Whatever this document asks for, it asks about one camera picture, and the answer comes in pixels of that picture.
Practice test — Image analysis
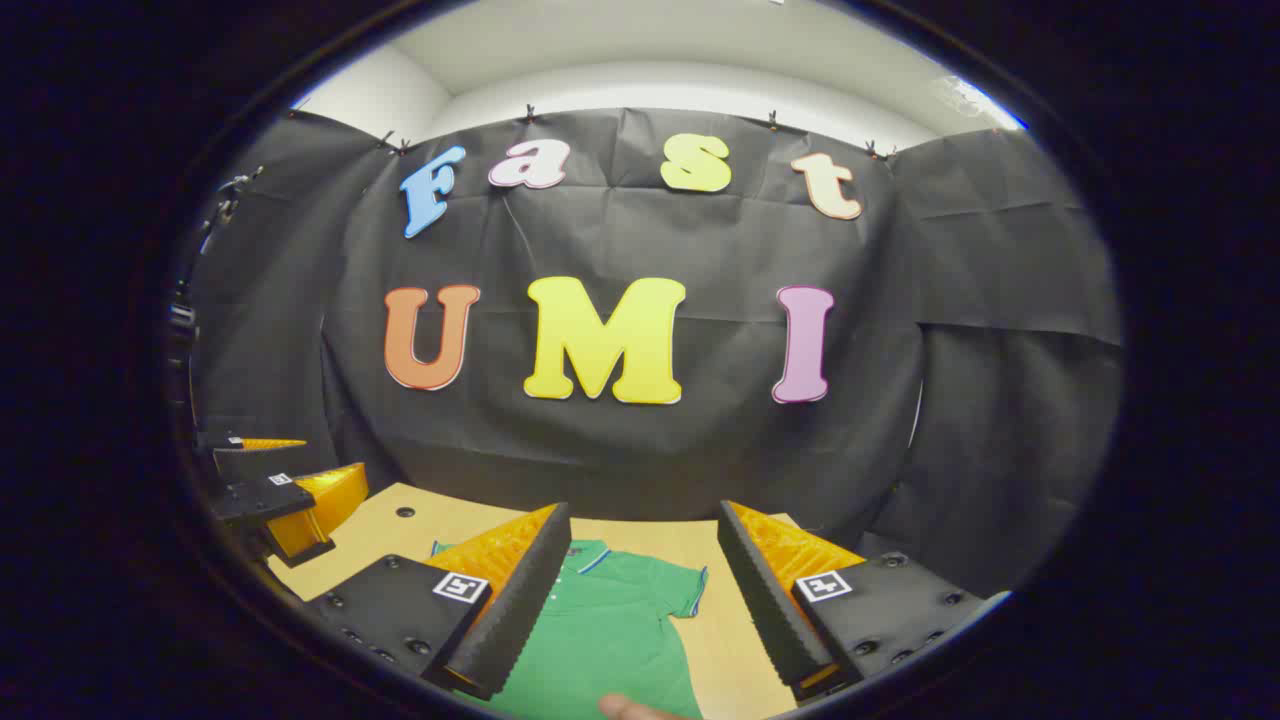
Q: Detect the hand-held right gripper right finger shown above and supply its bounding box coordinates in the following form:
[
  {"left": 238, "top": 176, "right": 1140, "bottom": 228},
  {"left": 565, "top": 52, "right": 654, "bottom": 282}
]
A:
[{"left": 718, "top": 500, "right": 1001, "bottom": 706}]

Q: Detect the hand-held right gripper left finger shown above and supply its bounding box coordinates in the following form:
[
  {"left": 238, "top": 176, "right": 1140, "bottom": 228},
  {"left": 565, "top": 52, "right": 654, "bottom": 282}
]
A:
[{"left": 305, "top": 504, "right": 572, "bottom": 700}]

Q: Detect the green T-shirt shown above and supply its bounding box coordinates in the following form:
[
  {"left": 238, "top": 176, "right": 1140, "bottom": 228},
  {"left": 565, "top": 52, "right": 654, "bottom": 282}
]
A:
[{"left": 430, "top": 540, "right": 709, "bottom": 720}]

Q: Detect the black backdrop cloth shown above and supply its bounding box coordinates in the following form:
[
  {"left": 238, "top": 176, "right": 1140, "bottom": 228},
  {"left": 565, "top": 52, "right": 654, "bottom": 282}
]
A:
[{"left": 185, "top": 105, "right": 1126, "bottom": 601}]

